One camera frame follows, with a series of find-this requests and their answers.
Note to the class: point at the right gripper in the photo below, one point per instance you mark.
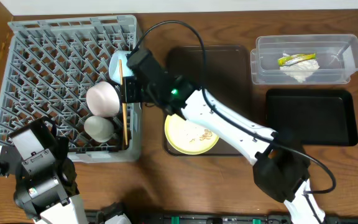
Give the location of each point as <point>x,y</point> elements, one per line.
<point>127,101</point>

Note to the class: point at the yellow plate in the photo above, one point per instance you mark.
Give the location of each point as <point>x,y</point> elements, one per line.
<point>187,137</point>

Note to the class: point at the light blue bowl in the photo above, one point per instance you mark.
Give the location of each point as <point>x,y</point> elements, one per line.
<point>114,73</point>

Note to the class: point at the pink bowl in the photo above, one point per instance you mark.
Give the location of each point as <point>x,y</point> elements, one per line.
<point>103,100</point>

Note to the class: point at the white cup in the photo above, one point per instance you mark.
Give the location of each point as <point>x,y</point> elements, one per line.
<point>98,128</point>

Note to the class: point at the green yellow snack wrapper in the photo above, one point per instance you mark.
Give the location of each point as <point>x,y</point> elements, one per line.
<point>293,59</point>

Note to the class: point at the white napkin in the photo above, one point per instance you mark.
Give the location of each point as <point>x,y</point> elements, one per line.
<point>301,70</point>

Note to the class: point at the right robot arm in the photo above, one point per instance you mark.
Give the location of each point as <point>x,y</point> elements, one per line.
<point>280,166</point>

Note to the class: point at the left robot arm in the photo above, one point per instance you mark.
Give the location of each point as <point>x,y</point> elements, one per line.
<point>45,177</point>

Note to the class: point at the grey dishwasher rack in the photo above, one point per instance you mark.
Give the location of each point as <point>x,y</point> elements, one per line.
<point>50,66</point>

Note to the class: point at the brown serving tray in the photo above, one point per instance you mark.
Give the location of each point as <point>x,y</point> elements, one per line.
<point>228,73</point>

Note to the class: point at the black tray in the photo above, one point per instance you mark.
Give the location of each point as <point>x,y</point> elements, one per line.
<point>314,116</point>

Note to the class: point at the clear plastic bin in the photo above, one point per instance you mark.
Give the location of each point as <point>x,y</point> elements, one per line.
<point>336,54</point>

